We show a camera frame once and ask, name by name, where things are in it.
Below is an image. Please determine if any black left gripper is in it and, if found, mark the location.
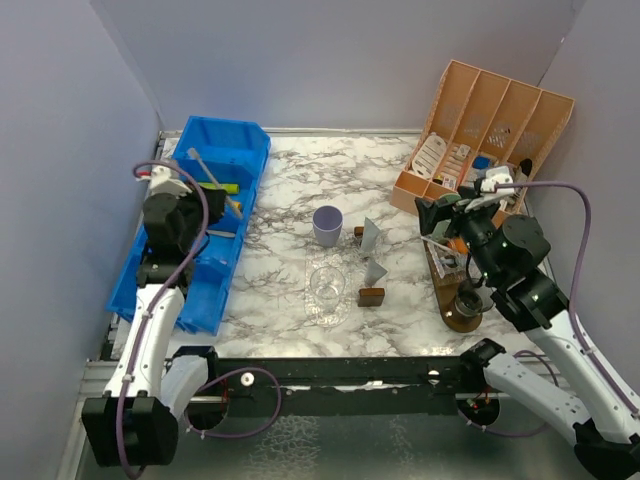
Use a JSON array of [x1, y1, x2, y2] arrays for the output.
[[168, 177, 226, 251]]

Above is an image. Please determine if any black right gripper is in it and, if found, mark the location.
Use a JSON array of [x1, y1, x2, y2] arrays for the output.
[[417, 184, 501, 283]]

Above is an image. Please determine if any clear square toothbrush holder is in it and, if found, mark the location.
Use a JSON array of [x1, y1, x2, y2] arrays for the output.
[[426, 251, 467, 287]]

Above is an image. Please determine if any dark blue plastic cup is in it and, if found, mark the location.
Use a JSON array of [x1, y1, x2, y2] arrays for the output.
[[445, 280, 494, 319]]

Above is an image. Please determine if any lilac plastic cup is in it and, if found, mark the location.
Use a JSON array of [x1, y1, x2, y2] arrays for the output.
[[312, 205, 343, 248]]

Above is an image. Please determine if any clear plastic cup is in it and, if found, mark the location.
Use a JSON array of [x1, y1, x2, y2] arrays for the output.
[[308, 266, 346, 326]]

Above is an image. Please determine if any green plastic cup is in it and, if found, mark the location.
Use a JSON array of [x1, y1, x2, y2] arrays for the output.
[[430, 193, 461, 242]]

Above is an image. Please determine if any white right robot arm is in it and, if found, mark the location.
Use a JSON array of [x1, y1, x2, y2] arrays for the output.
[[415, 194, 639, 479]]

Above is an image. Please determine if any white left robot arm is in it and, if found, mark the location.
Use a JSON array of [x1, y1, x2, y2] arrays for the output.
[[81, 190, 228, 479]]

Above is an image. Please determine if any brown oval wooden tray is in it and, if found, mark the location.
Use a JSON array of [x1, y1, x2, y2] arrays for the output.
[[422, 221, 484, 333]]

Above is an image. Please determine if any white oval soap packet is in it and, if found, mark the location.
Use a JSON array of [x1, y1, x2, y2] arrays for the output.
[[411, 132, 447, 179]]

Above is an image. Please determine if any white blue box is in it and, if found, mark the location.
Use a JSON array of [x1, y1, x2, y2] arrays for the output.
[[472, 155, 495, 170]]

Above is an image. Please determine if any blue plastic bin organizer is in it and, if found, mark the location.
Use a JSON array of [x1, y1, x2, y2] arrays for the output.
[[106, 116, 270, 334]]

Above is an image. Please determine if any peach compartment organizer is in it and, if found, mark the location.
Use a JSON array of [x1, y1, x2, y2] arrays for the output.
[[390, 60, 575, 214]]

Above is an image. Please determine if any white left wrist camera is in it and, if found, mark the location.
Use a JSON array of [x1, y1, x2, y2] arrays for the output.
[[136, 165, 192, 197]]

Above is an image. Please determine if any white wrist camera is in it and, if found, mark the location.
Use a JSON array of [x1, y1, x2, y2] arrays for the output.
[[465, 166, 515, 212], [136, 165, 192, 197]]

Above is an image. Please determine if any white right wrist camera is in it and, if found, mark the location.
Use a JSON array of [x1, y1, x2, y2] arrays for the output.
[[465, 166, 515, 212]]

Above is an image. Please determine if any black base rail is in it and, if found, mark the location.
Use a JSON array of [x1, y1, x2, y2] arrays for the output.
[[164, 344, 506, 419]]

